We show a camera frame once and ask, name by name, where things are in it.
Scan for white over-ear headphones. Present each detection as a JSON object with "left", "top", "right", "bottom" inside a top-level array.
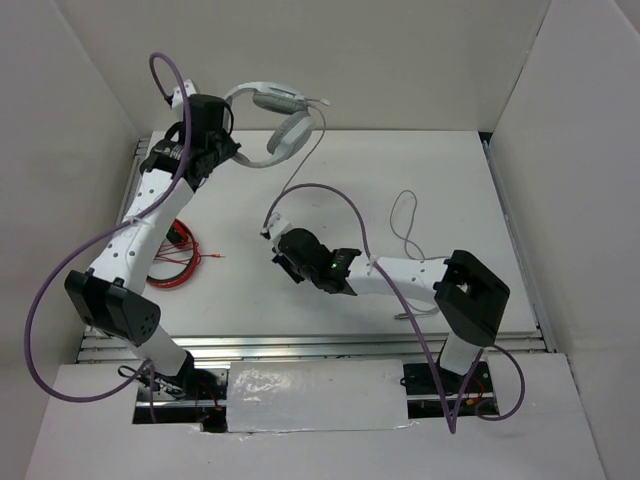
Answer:
[{"left": 225, "top": 81, "right": 331, "bottom": 169}]

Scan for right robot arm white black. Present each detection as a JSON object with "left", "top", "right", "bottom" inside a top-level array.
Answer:
[{"left": 262, "top": 227, "right": 510, "bottom": 392}]

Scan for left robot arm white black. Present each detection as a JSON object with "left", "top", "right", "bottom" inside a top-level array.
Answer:
[{"left": 64, "top": 94, "right": 239, "bottom": 399}]

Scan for red black headphones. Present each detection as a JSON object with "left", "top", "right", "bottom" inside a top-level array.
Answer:
[{"left": 146, "top": 219, "right": 224, "bottom": 290}]

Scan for white foil-covered panel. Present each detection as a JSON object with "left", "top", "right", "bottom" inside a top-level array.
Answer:
[{"left": 226, "top": 359, "right": 410, "bottom": 433}]

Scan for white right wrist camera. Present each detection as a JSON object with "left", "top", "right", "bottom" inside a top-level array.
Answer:
[{"left": 260, "top": 212, "right": 292, "bottom": 244}]

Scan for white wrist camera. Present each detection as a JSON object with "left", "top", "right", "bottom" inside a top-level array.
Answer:
[
  {"left": 260, "top": 212, "right": 292, "bottom": 244},
  {"left": 167, "top": 79, "right": 198, "bottom": 110}
]

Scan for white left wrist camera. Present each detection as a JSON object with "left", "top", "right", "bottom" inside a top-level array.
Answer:
[{"left": 167, "top": 79, "right": 198, "bottom": 110}]

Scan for front aluminium rail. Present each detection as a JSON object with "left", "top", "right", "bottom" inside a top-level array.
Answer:
[{"left": 76, "top": 332, "right": 547, "bottom": 364}]

